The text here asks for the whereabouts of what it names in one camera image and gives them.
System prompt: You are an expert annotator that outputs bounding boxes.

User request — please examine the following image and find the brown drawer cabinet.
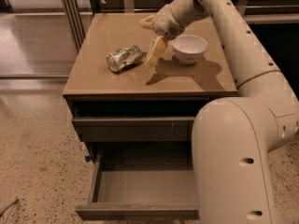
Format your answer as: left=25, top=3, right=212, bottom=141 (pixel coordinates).
left=62, top=11, right=239, bottom=221

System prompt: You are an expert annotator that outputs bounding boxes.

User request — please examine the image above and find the crushed 7up can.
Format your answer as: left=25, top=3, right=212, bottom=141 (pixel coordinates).
left=107, top=45, right=143, bottom=73

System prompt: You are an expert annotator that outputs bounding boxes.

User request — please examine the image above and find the metal railing frame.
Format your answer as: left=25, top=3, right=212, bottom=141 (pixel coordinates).
left=62, top=0, right=299, bottom=49

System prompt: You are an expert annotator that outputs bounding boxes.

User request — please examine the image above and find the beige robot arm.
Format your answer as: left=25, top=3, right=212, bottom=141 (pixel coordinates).
left=141, top=0, right=299, bottom=224

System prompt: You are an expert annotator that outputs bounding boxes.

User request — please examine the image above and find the white ceramic bowl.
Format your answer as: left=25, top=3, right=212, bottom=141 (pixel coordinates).
left=171, top=35, right=208, bottom=64

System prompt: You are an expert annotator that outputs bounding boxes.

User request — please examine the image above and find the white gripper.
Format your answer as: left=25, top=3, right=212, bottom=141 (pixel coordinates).
left=139, top=5, right=184, bottom=67

